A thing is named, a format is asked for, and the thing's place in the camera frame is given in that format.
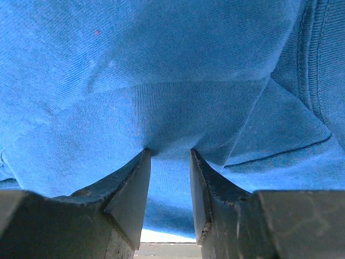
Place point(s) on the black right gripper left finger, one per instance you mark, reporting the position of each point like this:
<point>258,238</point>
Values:
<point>102,220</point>

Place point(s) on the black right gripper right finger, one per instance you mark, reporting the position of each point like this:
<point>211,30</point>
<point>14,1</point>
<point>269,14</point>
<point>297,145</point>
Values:
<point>233,223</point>

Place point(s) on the dark blue t-shirt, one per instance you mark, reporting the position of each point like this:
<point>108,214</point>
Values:
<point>256,87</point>

